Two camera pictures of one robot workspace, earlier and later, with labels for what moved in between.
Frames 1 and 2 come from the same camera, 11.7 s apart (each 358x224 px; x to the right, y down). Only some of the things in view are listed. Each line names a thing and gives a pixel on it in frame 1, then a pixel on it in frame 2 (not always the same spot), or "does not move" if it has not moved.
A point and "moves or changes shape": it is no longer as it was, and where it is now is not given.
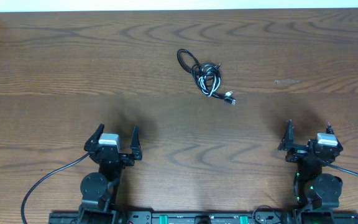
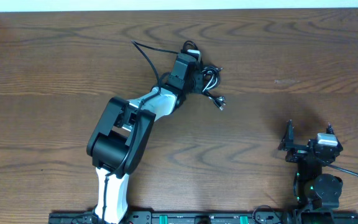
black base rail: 203,218 does not move
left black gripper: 114,155 to 196,80
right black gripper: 298,152 does not move
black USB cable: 207,76 moves or changes shape
